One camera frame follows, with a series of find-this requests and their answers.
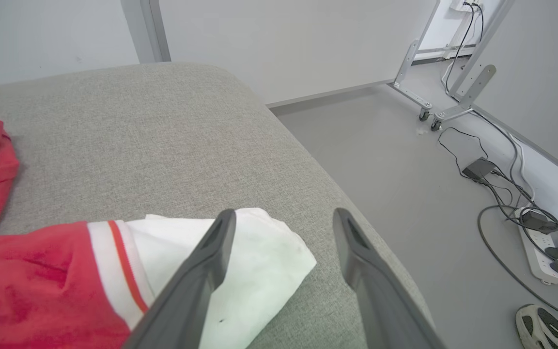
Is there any thin black cable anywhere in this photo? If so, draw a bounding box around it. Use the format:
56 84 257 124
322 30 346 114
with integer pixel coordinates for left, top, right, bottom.
437 127 491 181

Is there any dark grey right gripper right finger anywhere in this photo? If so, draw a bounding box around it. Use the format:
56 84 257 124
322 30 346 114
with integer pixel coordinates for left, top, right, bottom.
332 208 447 349

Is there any white power strip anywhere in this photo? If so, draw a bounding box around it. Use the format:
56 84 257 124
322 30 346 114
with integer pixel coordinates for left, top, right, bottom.
516 207 558 285

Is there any light grey cable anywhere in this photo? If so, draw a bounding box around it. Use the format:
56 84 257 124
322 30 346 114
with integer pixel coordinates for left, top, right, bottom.
472 111 535 200

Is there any black hanging cable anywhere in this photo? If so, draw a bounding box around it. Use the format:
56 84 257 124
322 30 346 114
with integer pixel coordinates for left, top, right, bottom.
445 1 484 94

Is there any long grey cable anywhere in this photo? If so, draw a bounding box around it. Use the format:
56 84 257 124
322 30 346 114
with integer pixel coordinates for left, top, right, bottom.
477 205 558 326

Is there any grey metal stand with casters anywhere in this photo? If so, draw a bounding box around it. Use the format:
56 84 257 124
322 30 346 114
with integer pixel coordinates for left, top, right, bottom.
388 0 514 132

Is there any black plug adapter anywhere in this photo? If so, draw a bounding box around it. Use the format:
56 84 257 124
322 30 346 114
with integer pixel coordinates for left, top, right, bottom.
520 209 558 234

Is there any grey wall pillar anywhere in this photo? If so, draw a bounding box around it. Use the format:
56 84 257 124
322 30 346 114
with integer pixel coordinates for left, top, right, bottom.
120 0 171 63

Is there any white and black sneaker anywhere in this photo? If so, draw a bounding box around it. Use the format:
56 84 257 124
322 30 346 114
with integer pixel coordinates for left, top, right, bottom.
515 304 558 349

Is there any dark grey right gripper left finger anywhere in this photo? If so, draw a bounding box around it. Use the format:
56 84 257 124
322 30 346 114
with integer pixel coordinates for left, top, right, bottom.
123 208 237 349

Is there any black power adapter brick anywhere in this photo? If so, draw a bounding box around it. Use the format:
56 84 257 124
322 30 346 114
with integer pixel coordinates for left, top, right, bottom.
462 158 496 181

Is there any red and white garment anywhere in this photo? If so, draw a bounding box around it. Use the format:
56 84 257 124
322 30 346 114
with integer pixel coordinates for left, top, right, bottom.
0 117 317 349

